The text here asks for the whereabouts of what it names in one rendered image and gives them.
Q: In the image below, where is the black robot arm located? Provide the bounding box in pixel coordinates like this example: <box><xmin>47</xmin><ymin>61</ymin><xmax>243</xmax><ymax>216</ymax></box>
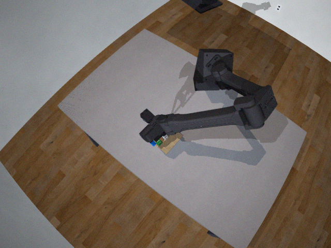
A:
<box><xmin>139</xmin><ymin>55</ymin><xmax>278</xmax><ymax>142</ymax></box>

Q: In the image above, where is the tan mat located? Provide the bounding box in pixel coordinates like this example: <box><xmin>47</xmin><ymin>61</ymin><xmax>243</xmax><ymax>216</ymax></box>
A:
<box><xmin>156</xmin><ymin>133</ymin><xmax>183</xmax><ymax>154</ymax></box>

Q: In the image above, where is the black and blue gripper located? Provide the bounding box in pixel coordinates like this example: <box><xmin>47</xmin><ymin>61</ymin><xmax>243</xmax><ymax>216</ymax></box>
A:
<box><xmin>149</xmin><ymin>132</ymin><xmax>166</xmax><ymax>146</ymax></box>

